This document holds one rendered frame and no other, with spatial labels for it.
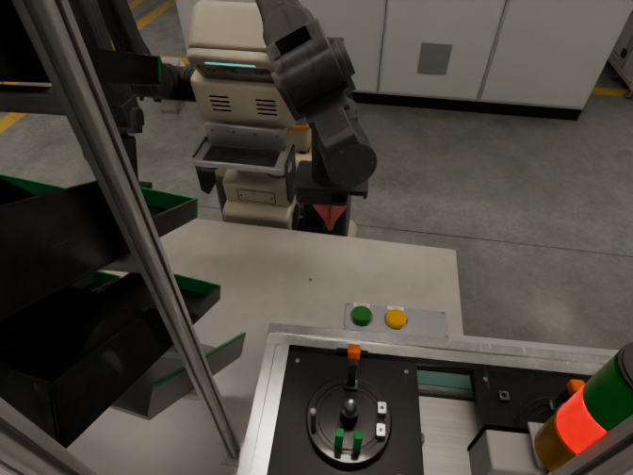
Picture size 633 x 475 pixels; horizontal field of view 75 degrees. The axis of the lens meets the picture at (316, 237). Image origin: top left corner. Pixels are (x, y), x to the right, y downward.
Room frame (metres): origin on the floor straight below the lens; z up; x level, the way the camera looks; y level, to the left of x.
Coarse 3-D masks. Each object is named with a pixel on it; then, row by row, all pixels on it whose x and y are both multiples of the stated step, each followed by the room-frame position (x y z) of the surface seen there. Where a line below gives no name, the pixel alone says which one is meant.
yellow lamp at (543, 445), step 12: (552, 420) 0.14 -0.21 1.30; (540, 432) 0.14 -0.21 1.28; (552, 432) 0.13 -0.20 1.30; (540, 444) 0.13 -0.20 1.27; (552, 444) 0.12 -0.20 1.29; (564, 444) 0.12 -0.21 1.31; (540, 456) 0.12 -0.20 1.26; (552, 456) 0.12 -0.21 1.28; (564, 456) 0.11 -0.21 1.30; (552, 468) 0.11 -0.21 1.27
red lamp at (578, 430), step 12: (576, 396) 0.14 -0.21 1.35; (564, 408) 0.14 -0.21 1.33; (576, 408) 0.13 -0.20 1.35; (564, 420) 0.13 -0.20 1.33; (576, 420) 0.13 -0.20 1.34; (588, 420) 0.12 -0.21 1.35; (564, 432) 0.12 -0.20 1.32; (576, 432) 0.12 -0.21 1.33; (588, 432) 0.12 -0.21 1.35; (600, 432) 0.11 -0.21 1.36; (576, 444) 0.11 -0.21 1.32; (588, 444) 0.11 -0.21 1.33
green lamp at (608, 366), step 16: (608, 368) 0.14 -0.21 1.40; (592, 384) 0.14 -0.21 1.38; (608, 384) 0.13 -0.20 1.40; (624, 384) 0.12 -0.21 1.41; (592, 400) 0.13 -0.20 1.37; (608, 400) 0.12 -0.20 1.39; (624, 400) 0.12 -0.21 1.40; (592, 416) 0.12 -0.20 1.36; (608, 416) 0.12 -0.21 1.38; (624, 416) 0.11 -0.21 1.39
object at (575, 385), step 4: (572, 380) 0.29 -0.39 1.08; (576, 380) 0.29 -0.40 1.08; (580, 380) 0.29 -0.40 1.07; (568, 384) 0.29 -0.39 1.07; (572, 384) 0.28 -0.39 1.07; (576, 384) 0.28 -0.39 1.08; (580, 384) 0.28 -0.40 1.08; (584, 384) 0.28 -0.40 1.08; (568, 388) 0.28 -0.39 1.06; (572, 388) 0.27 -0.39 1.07; (576, 388) 0.27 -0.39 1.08; (564, 392) 0.28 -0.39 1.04; (568, 392) 0.28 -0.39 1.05; (572, 392) 0.27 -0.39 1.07; (560, 396) 0.28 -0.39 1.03; (564, 396) 0.28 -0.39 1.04; (568, 396) 0.27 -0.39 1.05; (556, 400) 0.28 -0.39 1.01; (560, 400) 0.28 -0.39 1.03; (564, 400) 0.27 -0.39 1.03; (556, 404) 0.28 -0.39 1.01
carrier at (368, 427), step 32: (288, 352) 0.39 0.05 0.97; (288, 384) 0.33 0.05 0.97; (320, 384) 0.33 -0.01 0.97; (384, 384) 0.33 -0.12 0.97; (416, 384) 0.33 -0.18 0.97; (288, 416) 0.27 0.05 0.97; (320, 416) 0.27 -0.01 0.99; (352, 416) 0.25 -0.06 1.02; (384, 416) 0.26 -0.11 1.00; (416, 416) 0.27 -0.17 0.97; (288, 448) 0.22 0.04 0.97; (320, 448) 0.22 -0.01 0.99; (352, 448) 0.22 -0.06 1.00; (384, 448) 0.22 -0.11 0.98; (416, 448) 0.22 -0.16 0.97
